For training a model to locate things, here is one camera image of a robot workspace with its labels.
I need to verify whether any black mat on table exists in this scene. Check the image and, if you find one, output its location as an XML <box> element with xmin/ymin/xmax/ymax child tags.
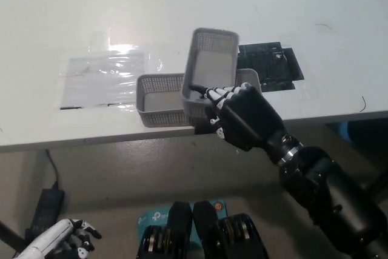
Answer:
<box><xmin>236</xmin><ymin>41</ymin><xmax>305</xmax><ymax>93</ymax></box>

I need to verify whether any black adapter cable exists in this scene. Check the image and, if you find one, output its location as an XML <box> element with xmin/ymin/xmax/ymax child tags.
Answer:
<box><xmin>45</xmin><ymin>149</ymin><xmax>61</xmax><ymax>190</ymax></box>

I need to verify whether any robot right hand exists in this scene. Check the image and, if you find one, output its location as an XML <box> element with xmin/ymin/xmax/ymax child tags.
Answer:
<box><xmin>190</xmin><ymin>82</ymin><xmax>304</xmax><ymax>163</ymax></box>

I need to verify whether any black power adapter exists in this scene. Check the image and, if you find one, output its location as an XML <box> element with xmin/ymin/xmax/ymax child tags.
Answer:
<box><xmin>25</xmin><ymin>188</ymin><xmax>65</xmax><ymax>241</ymax></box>

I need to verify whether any long grey perforated basket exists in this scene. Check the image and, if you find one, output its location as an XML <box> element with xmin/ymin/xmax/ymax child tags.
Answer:
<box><xmin>135</xmin><ymin>68</ymin><xmax>262</xmax><ymax>128</ymax></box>

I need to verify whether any clear plastic sheet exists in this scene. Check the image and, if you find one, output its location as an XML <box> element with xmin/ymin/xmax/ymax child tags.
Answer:
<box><xmin>59</xmin><ymin>45</ymin><xmax>164</xmax><ymax>111</ymax></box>

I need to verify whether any teal tp-link box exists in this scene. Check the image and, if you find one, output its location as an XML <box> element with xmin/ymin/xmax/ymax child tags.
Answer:
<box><xmin>138</xmin><ymin>200</ymin><xmax>227</xmax><ymax>251</ymax></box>

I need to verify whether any blue object under table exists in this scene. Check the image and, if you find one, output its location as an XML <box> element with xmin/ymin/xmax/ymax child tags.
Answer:
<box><xmin>339</xmin><ymin>122</ymin><xmax>352</xmax><ymax>144</ymax></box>

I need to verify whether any black table leg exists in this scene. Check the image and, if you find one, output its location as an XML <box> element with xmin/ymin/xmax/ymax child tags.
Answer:
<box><xmin>0</xmin><ymin>219</ymin><xmax>27</xmax><ymax>251</ymax></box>

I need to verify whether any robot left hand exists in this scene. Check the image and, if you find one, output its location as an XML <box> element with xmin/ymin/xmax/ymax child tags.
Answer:
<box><xmin>32</xmin><ymin>218</ymin><xmax>102</xmax><ymax>259</ymax></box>

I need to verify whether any short grey perforated basket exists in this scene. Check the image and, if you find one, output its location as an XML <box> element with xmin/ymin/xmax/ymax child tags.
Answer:
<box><xmin>181</xmin><ymin>27</ymin><xmax>241</xmax><ymax>128</ymax></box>

